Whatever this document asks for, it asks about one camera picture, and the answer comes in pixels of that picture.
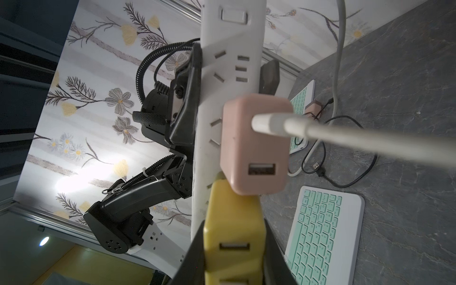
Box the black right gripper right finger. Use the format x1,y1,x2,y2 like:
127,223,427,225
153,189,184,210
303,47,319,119
263,220,296,285

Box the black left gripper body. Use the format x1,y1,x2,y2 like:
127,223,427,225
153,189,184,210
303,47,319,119
133,80,182,143

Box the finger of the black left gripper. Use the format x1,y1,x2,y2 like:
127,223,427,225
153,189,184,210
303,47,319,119
259,59,280,96
169,43,203,146

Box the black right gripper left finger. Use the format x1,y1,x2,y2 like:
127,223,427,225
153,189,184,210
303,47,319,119
171,221,205,285

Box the yellow charger plug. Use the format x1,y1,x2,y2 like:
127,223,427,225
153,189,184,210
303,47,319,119
203,173,267,285

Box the pink charger plug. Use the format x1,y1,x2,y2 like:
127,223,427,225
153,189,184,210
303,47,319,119
304,100,323,119
220,94,293,195

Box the white power strip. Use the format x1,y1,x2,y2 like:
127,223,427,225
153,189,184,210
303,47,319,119
191,1,267,238

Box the green wireless keyboard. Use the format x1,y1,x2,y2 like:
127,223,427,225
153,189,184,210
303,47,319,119
285,186,365,285
289,80,315,154

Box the black charging cable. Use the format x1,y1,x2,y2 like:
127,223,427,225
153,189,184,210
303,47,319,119
293,97,378,189

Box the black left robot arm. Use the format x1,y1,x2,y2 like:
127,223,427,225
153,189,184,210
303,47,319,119
84,37,292,285

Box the white charging cable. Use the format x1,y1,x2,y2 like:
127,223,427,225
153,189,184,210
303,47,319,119
251,112,456,168

